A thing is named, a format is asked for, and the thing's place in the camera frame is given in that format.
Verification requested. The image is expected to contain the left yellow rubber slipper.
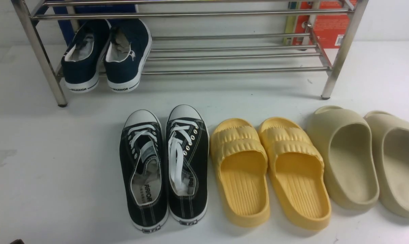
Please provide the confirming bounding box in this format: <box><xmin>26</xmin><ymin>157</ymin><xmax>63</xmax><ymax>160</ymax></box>
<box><xmin>210</xmin><ymin>118</ymin><xmax>271</xmax><ymax>228</ymax></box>

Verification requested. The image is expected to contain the left beige foam slide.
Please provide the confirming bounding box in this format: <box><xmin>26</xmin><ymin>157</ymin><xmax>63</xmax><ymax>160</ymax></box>
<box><xmin>306</xmin><ymin>105</ymin><xmax>379</xmax><ymax>211</ymax></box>

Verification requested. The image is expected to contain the yellow rubber slipper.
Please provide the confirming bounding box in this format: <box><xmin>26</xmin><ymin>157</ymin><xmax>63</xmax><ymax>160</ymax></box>
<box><xmin>258</xmin><ymin>117</ymin><xmax>331</xmax><ymax>231</ymax></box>
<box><xmin>210</xmin><ymin>118</ymin><xmax>271</xmax><ymax>228</ymax></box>

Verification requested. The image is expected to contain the black canvas sneaker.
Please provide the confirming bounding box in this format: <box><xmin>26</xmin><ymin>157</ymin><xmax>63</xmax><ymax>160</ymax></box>
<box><xmin>119</xmin><ymin>109</ymin><xmax>169</xmax><ymax>233</ymax></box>
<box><xmin>165</xmin><ymin>104</ymin><xmax>210</xmax><ymax>226</ymax></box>

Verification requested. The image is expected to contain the navy canvas sneaker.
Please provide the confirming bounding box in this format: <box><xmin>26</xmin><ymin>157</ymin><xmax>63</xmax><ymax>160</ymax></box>
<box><xmin>61</xmin><ymin>19</ymin><xmax>111</xmax><ymax>93</ymax></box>
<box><xmin>103</xmin><ymin>19</ymin><xmax>152</xmax><ymax>93</ymax></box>

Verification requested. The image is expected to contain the stainless steel shoe rack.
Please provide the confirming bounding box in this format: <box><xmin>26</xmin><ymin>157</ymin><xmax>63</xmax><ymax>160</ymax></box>
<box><xmin>11</xmin><ymin>0</ymin><xmax>368</xmax><ymax>108</ymax></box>

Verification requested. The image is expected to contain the right navy canvas sneaker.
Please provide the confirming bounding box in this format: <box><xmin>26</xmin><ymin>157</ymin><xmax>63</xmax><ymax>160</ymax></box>
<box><xmin>103</xmin><ymin>19</ymin><xmax>152</xmax><ymax>93</ymax></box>

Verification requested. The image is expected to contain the left navy canvas sneaker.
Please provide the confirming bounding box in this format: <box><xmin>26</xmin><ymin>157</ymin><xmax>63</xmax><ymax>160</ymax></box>
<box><xmin>61</xmin><ymin>19</ymin><xmax>111</xmax><ymax>93</ymax></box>

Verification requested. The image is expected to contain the right beige foam slide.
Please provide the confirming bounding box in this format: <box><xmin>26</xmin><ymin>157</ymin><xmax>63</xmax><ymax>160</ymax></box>
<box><xmin>364</xmin><ymin>110</ymin><xmax>409</xmax><ymax>218</ymax></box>

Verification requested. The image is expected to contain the right yellow rubber slipper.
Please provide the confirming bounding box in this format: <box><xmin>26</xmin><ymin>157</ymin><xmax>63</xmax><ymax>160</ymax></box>
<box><xmin>258</xmin><ymin>117</ymin><xmax>331</xmax><ymax>231</ymax></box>

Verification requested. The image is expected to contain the beige foam slide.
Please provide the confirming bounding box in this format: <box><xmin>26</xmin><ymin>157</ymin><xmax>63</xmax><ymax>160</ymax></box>
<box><xmin>364</xmin><ymin>110</ymin><xmax>409</xmax><ymax>218</ymax></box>
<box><xmin>306</xmin><ymin>105</ymin><xmax>379</xmax><ymax>211</ymax></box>

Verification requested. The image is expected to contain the red box behind rack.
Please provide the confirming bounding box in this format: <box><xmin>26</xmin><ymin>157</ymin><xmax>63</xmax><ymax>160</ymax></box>
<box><xmin>283</xmin><ymin>0</ymin><xmax>350</xmax><ymax>48</ymax></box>

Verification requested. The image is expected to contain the blue box behind rack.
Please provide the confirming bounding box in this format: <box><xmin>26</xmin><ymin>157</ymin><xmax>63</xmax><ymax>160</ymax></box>
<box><xmin>53</xmin><ymin>4</ymin><xmax>138</xmax><ymax>46</ymax></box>

